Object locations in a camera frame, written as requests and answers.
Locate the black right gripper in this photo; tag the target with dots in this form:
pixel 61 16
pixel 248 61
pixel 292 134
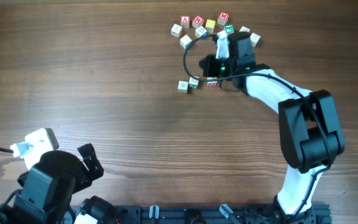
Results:
pixel 209 69

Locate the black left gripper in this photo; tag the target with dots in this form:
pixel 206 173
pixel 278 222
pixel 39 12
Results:
pixel 94 169

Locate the green J wooden block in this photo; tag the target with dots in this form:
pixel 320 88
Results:
pixel 193 83

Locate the plain engraved wooden block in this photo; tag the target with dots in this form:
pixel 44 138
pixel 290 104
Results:
pixel 183 86

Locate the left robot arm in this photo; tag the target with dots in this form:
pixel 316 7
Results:
pixel 48 186

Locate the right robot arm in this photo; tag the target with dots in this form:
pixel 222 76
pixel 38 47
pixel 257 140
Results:
pixel 310 133

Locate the plain wooden block green side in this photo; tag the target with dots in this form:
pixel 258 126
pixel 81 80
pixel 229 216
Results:
pixel 211 81

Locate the blue H wooden block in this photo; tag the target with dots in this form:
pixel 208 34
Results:
pixel 201 32

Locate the yellow wooden block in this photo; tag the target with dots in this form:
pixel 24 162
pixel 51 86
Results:
pixel 210 25

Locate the green top wooden block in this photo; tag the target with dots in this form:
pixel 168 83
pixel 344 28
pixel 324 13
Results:
pixel 229 29

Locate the red W wooden block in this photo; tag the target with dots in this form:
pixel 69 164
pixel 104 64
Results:
pixel 197 21

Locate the blue P wooden block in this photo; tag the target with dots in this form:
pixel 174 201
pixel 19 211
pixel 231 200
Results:
pixel 244 29

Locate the plain wooden block red side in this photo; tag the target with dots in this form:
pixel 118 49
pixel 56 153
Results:
pixel 176 30

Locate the red M wooden block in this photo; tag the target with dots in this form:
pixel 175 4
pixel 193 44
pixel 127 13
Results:
pixel 223 18

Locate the blue L wooden block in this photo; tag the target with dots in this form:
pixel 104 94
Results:
pixel 254 38

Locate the red A block far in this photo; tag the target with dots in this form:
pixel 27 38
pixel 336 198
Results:
pixel 185 21

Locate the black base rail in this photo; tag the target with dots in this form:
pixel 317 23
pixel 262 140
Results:
pixel 256 213

